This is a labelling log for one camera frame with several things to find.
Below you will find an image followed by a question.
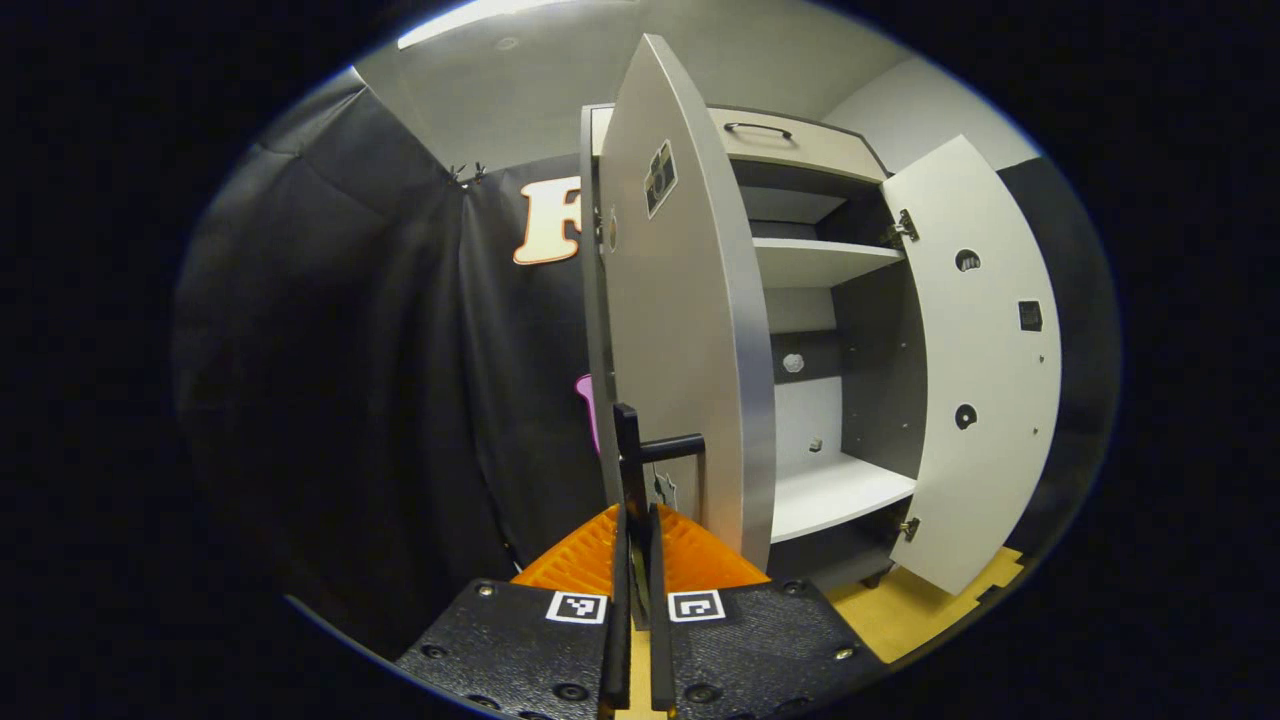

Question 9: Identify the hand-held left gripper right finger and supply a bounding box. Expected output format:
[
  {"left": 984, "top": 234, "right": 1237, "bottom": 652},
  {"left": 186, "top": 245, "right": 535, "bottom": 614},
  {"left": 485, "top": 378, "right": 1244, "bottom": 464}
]
[{"left": 648, "top": 503, "right": 891, "bottom": 720}]

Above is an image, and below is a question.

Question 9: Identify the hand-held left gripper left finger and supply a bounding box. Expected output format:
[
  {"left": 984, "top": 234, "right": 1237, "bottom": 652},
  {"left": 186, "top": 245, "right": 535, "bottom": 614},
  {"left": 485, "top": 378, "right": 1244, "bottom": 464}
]
[{"left": 395, "top": 503, "right": 634, "bottom": 720}]

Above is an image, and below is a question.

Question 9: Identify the white double-door shoe cabinet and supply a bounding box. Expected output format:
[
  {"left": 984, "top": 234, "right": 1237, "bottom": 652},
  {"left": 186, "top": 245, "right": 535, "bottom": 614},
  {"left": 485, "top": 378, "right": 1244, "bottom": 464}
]
[{"left": 580, "top": 103, "right": 931, "bottom": 591}]

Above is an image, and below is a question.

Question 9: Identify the white cabinet door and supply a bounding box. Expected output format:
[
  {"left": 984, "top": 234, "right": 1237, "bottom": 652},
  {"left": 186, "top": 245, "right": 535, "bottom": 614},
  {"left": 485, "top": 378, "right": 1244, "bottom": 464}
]
[
  {"left": 880, "top": 135, "right": 1063, "bottom": 598},
  {"left": 597, "top": 33, "right": 778, "bottom": 573}
]

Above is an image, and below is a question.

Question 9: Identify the white cabinet shelf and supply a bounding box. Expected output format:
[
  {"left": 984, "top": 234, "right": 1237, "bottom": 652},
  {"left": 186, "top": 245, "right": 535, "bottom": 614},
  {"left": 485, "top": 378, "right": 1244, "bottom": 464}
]
[
  {"left": 770, "top": 452, "right": 918, "bottom": 544},
  {"left": 752, "top": 237, "right": 907, "bottom": 291}
]

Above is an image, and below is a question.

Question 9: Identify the white cabinet drawer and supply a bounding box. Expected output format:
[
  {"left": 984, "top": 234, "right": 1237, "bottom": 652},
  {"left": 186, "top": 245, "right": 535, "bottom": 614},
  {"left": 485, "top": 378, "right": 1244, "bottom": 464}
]
[{"left": 590, "top": 105, "right": 891, "bottom": 185}]

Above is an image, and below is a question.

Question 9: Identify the black backdrop cloth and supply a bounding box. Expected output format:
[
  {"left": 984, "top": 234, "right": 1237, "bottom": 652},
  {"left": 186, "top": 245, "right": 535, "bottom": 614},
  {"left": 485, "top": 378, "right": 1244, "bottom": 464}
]
[{"left": 170, "top": 85, "right": 1121, "bottom": 661}]

